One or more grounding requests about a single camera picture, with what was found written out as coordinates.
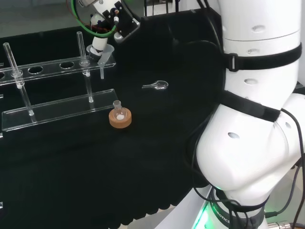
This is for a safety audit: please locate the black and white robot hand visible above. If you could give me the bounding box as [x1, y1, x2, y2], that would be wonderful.
[89, 0, 142, 62]

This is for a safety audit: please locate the clear plastic funnel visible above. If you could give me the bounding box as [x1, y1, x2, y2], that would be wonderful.
[86, 44, 115, 80]

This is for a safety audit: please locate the glass weighing funnel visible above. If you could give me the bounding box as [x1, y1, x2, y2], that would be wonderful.
[142, 80, 169, 92]

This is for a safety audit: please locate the clear acrylic funnel stand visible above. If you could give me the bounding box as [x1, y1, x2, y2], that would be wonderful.
[0, 31, 119, 132]

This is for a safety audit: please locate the small glass round-bottom flask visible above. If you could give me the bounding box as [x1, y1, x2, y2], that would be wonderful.
[112, 100, 126, 121]

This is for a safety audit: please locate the black bench cloth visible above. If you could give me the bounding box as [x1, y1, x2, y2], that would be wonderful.
[0, 9, 227, 226]

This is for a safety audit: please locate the cork ring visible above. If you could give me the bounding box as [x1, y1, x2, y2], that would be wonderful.
[109, 108, 132, 129]

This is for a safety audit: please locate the metal cable connector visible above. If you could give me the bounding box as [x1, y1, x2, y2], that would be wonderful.
[267, 221, 298, 229]

